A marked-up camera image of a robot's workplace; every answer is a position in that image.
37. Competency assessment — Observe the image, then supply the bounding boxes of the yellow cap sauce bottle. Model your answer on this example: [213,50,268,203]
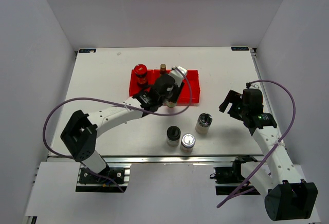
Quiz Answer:
[166,98,177,108]

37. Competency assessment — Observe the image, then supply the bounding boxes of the small yellow label bottle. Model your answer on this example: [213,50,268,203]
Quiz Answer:
[160,64,167,76]

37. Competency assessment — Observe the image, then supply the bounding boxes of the red lid sauce jar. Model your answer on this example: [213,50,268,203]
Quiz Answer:
[134,64,148,87]

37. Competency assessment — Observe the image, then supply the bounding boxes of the black lid spice jar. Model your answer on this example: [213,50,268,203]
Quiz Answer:
[167,126,181,146]

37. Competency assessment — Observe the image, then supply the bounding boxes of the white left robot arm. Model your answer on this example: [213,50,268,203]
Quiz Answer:
[60,69,185,182]

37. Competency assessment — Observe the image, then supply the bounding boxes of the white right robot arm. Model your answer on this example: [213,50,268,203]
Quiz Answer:
[219,89,318,221]

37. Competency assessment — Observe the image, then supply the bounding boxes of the left red plastic bin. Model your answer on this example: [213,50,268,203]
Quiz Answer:
[129,69,154,96]

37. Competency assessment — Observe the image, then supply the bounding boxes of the red plastic bin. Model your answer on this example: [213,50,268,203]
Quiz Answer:
[152,70,170,86]
[177,69,200,106]
[129,69,154,96]

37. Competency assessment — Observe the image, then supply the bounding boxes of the middle red plastic bin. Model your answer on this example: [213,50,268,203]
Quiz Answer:
[152,70,170,86]

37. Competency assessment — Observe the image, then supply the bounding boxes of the right red plastic bin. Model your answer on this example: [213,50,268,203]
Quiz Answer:
[177,69,200,106]

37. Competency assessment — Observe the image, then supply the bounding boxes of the right blue corner label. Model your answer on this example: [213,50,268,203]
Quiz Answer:
[231,46,249,51]

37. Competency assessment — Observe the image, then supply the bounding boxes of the blue corner label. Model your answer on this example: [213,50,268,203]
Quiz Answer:
[78,48,96,53]
[231,46,249,51]

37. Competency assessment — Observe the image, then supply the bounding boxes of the silver lid glass jar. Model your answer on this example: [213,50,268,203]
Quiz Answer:
[180,134,196,153]

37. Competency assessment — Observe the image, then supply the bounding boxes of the left blue corner label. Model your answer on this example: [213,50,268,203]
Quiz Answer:
[78,48,96,53]

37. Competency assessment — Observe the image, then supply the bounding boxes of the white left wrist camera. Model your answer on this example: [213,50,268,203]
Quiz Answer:
[169,66,188,87]

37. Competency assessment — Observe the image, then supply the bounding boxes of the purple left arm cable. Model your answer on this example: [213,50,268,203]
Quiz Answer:
[42,66,195,193]

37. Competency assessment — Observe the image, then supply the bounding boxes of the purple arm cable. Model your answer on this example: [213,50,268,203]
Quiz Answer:
[42,66,195,193]
[216,79,298,209]

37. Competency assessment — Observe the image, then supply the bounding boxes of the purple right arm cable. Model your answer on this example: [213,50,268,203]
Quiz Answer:
[216,79,298,209]

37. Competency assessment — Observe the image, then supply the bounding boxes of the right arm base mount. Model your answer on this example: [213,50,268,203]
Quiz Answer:
[209,155,258,196]

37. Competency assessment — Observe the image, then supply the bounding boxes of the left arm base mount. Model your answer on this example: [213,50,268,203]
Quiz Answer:
[76,163,131,193]

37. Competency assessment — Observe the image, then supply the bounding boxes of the aluminium table front rail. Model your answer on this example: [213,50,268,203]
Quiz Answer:
[47,154,268,164]

